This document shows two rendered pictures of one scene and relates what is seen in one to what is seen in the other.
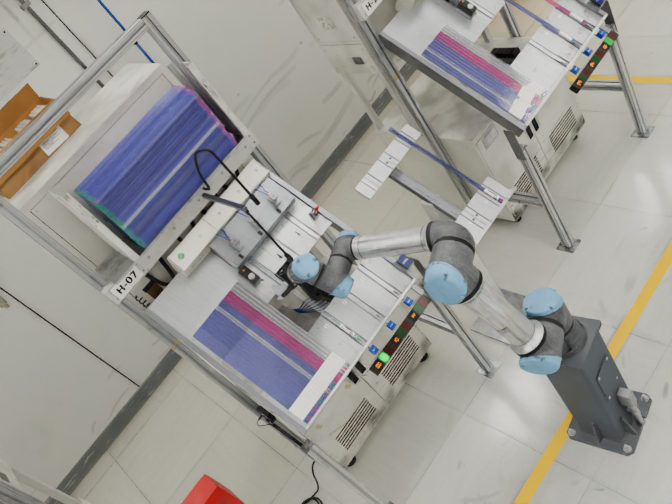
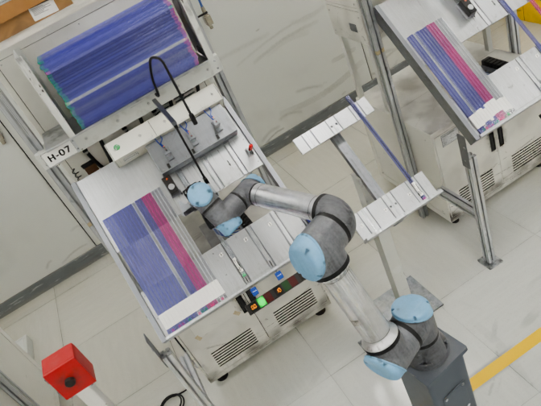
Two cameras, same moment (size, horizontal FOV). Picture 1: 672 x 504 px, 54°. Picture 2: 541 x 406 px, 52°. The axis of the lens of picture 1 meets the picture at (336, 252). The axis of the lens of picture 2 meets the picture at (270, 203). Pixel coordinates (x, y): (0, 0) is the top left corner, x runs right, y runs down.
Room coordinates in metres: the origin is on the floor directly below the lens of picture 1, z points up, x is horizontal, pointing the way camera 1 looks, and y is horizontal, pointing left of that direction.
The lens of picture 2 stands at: (0.19, -0.32, 2.08)
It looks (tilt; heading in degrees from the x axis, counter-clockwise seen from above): 34 degrees down; 9
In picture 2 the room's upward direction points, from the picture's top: 26 degrees counter-clockwise
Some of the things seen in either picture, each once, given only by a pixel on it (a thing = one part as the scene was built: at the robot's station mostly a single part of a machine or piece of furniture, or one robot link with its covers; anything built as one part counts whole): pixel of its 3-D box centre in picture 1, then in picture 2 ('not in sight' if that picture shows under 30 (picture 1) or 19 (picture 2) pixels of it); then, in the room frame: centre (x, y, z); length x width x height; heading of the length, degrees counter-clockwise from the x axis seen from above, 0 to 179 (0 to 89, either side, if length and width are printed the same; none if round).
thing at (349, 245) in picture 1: (400, 241); (294, 202); (1.53, -0.17, 1.12); 0.49 x 0.11 x 0.12; 43
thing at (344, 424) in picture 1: (317, 353); (229, 273); (2.28, 0.37, 0.31); 0.70 x 0.65 x 0.62; 110
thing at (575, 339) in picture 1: (558, 330); (422, 341); (1.31, -0.38, 0.60); 0.15 x 0.15 x 0.10
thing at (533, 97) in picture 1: (487, 79); (470, 83); (2.60, -1.07, 0.65); 1.01 x 0.73 x 1.29; 20
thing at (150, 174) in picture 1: (159, 165); (121, 60); (2.19, 0.27, 1.52); 0.51 x 0.13 x 0.27; 110
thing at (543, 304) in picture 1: (546, 312); (413, 319); (1.30, -0.38, 0.72); 0.13 x 0.12 x 0.14; 133
